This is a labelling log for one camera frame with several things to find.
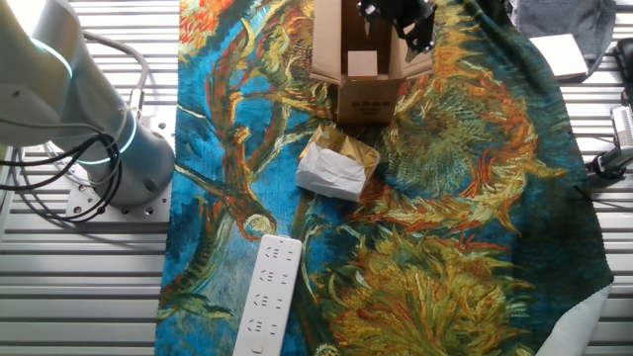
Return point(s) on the white flat box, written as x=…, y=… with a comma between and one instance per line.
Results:
x=559, y=54

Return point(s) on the small cardboard box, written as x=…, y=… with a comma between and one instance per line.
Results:
x=362, y=64

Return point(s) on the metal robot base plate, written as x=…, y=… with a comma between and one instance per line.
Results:
x=148, y=210

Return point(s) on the grey camera clamp mount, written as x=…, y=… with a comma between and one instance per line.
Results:
x=613, y=160

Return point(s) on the gold and white tissue pack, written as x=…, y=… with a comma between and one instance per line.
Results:
x=331, y=173

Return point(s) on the sunflower painting cloth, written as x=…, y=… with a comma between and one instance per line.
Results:
x=445, y=247

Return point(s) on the brown cardboard box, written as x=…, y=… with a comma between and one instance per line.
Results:
x=368, y=104

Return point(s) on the black rounded device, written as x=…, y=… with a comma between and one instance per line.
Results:
x=625, y=64

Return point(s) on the silver exterior camera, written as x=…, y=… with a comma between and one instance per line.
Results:
x=624, y=126

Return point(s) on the white power strip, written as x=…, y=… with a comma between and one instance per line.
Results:
x=269, y=296

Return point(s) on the grey cloth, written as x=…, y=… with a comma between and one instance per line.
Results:
x=569, y=17

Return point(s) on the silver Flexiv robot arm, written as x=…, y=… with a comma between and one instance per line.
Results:
x=49, y=74

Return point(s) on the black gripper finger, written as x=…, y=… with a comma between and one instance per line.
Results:
x=418, y=25
x=368, y=9

